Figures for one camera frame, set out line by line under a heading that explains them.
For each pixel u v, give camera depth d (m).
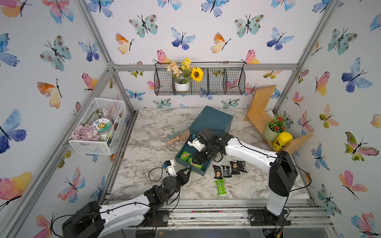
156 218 0.73
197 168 0.80
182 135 1.06
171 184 0.61
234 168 0.89
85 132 0.59
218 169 0.89
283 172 0.45
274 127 0.87
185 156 0.86
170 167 0.74
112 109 0.79
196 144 0.75
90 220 0.47
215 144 0.61
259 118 1.07
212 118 0.87
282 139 0.84
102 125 0.66
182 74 0.86
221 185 0.83
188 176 0.76
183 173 0.74
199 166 0.81
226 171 0.88
